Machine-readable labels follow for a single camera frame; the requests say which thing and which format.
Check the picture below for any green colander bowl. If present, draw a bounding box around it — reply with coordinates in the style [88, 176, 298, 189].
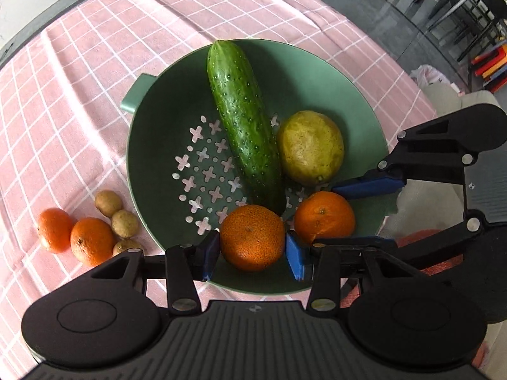
[120, 39, 401, 295]

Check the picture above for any pink checked tablecloth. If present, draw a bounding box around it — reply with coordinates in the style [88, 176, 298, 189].
[0, 0, 438, 365]

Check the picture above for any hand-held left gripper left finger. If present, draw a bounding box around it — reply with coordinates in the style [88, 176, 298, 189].
[92, 230, 221, 314]

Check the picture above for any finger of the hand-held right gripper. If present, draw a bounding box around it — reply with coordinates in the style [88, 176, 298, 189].
[331, 113, 474, 199]
[313, 211, 487, 272]

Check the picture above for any white cloth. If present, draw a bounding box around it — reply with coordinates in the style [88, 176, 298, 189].
[382, 180, 470, 242]

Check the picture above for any orange cloth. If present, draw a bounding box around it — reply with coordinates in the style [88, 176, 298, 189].
[396, 230, 464, 282]

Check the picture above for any beige upholstered seat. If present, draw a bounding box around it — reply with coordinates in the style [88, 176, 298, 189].
[426, 83, 497, 121]

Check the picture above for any yellow green lemon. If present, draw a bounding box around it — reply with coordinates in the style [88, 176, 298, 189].
[276, 110, 345, 187]

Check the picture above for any small brown longan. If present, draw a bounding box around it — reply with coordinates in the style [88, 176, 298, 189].
[111, 210, 139, 238]
[94, 190, 123, 218]
[113, 238, 143, 257]

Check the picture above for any orange tangerine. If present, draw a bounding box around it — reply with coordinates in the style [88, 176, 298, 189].
[70, 218, 117, 267]
[294, 191, 356, 246]
[37, 208, 75, 254]
[220, 205, 286, 272]

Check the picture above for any white plastic bag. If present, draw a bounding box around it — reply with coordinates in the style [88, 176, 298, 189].
[410, 64, 450, 87]

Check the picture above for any green cucumber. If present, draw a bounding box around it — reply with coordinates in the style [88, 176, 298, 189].
[207, 40, 288, 216]

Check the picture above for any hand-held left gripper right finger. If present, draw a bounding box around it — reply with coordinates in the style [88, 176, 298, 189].
[286, 231, 416, 313]

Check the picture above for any colourful plastic stools stack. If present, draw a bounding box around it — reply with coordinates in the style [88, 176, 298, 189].
[471, 41, 507, 92]

